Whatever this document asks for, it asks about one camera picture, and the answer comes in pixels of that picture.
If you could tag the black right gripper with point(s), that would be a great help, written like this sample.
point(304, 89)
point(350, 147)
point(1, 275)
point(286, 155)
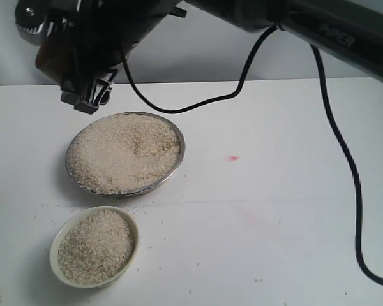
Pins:
point(100, 33)

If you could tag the brown wooden cup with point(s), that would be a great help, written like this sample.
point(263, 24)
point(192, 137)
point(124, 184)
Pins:
point(54, 57)

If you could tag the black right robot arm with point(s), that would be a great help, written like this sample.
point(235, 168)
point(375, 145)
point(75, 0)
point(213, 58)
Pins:
point(349, 31)

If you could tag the steel plate of rice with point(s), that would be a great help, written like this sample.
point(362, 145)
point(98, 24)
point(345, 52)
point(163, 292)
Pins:
point(125, 154)

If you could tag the white bowl of rice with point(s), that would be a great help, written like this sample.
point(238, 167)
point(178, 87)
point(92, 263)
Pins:
point(94, 248)

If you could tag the white backdrop curtain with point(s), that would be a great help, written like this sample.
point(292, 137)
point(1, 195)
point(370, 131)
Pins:
point(198, 48)

